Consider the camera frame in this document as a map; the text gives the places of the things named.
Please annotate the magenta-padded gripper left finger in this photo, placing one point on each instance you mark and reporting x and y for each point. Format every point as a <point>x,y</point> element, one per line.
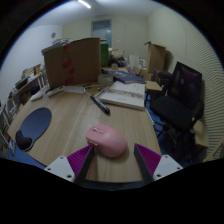
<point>62,167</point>

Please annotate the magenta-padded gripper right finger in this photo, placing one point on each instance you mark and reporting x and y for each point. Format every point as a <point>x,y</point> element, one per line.
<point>165,166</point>

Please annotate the pink computer mouse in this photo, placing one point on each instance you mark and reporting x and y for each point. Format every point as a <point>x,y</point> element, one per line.
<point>108,140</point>

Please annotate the dark blue mouse pad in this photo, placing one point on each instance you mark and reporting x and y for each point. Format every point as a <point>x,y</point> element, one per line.
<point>35,125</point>

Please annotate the black office chair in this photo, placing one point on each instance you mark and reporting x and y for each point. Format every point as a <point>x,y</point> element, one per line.
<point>173,111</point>

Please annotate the black pen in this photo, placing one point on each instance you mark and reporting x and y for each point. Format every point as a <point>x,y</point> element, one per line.
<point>100,105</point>

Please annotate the white power strip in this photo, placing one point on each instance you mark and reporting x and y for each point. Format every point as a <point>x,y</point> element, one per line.
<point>55,91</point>

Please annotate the white paper sheet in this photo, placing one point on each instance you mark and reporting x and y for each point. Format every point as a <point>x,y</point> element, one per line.
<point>74,89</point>

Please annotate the flat cardboard piece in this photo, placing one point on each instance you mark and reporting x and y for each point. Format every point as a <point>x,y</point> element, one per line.
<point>152,86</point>

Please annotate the white book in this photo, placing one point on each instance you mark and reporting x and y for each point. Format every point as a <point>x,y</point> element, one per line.
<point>125,95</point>

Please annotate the shelf unit with items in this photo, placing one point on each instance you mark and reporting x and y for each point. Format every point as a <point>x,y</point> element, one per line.
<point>20,88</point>

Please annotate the blue book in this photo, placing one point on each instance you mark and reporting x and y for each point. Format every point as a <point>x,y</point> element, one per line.
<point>128,77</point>

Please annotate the clear tape roll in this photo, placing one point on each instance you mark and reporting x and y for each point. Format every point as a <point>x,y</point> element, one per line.
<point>105,78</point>

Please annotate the large brown cardboard box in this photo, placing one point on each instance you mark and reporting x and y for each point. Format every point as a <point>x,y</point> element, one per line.
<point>78,61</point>

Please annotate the tall open cardboard box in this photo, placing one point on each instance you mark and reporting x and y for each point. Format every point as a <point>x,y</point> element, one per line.
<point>156,56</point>

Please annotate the green box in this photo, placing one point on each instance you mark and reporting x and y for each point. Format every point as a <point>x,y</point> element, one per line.
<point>104,53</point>

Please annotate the grey door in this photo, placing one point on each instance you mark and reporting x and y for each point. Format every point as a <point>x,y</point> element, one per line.
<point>101,31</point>

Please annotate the ceiling tube light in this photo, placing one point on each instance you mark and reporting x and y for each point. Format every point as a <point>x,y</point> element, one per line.
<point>84,4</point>

